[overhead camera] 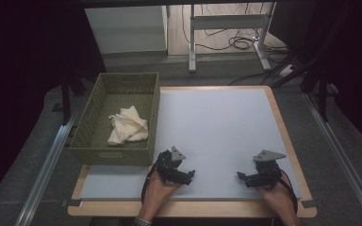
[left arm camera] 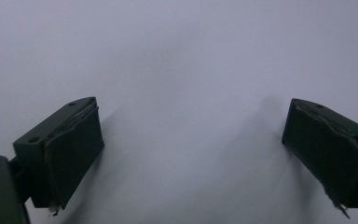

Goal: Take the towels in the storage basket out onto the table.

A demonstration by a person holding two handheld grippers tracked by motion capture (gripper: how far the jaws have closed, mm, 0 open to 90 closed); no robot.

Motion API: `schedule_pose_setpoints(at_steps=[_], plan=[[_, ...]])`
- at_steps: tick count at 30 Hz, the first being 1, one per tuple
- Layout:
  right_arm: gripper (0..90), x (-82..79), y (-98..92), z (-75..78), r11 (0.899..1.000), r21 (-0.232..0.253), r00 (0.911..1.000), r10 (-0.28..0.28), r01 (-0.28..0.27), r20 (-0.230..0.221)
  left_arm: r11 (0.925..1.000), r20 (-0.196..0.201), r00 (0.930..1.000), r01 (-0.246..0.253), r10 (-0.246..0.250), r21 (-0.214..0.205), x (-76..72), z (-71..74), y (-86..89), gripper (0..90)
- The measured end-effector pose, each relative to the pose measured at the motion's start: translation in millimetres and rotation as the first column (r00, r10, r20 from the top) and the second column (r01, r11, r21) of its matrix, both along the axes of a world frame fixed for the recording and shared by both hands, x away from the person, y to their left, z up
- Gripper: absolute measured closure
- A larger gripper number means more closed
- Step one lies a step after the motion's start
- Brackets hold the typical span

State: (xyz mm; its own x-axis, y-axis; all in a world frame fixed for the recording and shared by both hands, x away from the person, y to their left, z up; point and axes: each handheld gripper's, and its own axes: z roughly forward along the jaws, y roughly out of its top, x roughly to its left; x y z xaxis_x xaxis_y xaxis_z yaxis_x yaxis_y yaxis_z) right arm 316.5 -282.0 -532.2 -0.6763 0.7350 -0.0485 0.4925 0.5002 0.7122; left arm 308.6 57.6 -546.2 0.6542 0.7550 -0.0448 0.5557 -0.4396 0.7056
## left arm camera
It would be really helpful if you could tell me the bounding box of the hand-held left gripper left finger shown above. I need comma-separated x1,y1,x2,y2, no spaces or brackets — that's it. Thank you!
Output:
12,96,105,217

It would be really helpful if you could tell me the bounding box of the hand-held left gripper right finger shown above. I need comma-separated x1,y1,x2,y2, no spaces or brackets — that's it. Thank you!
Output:
281,98,358,219

